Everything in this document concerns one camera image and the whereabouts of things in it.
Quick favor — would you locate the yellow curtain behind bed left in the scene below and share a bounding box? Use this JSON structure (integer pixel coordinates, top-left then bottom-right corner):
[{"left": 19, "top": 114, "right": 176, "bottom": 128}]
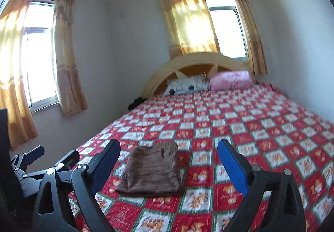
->
[{"left": 159, "top": 0, "right": 220, "bottom": 60}]

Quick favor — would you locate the brown knit sweater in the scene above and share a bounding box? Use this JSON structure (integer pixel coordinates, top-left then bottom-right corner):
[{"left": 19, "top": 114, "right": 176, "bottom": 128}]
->
[{"left": 115, "top": 142, "right": 181, "bottom": 198}]

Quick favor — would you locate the black object beside bed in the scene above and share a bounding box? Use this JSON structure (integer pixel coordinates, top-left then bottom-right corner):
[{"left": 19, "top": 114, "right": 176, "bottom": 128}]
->
[{"left": 127, "top": 97, "right": 146, "bottom": 111}]

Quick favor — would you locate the grey patterned pillow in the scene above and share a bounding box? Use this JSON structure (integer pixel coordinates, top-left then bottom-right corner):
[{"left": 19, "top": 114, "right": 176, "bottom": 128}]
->
[{"left": 163, "top": 74, "right": 209, "bottom": 96}]

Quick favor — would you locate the yellow side curtain near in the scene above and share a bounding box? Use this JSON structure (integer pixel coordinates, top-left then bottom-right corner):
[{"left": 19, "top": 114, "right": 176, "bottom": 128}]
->
[{"left": 1, "top": 0, "right": 38, "bottom": 151}]

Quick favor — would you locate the yellow curtain behind bed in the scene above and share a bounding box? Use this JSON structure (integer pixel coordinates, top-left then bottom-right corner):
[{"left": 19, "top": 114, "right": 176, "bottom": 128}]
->
[
  {"left": 159, "top": 0, "right": 220, "bottom": 60},
  {"left": 235, "top": 0, "right": 268, "bottom": 75}
]

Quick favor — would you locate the cream wooden headboard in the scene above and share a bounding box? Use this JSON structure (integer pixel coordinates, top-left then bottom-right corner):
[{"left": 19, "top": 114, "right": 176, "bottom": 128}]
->
[{"left": 141, "top": 52, "right": 251, "bottom": 99}]

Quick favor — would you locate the yellow side window curtain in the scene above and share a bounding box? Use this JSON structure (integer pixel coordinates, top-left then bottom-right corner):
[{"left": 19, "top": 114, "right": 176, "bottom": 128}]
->
[{"left": 52, "top": 0, "right": 88, "bottom": 117}]

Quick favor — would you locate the pink pillow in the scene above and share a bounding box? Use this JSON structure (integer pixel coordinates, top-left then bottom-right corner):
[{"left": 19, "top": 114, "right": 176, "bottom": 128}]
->
[{"left": 209, "top": 71, "right": 254, "bottom": 91}]

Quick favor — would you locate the window behind bed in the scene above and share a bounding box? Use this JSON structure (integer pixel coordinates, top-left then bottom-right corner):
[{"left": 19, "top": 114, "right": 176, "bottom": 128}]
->
[{"left": 206, "top": 0, "right": 247, "bottom": 60}]

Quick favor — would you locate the side window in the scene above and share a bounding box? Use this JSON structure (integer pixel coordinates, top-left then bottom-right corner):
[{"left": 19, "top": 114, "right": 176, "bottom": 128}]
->
[{"left": 21, "top": 0, "right": 58, "bottom": 113}]

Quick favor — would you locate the yellow curtain behind bed right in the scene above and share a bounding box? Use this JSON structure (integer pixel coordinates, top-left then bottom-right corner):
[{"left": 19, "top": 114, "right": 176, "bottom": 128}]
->
[{"left": 235, "top": 0, "right": 268, "bottom": 75}]

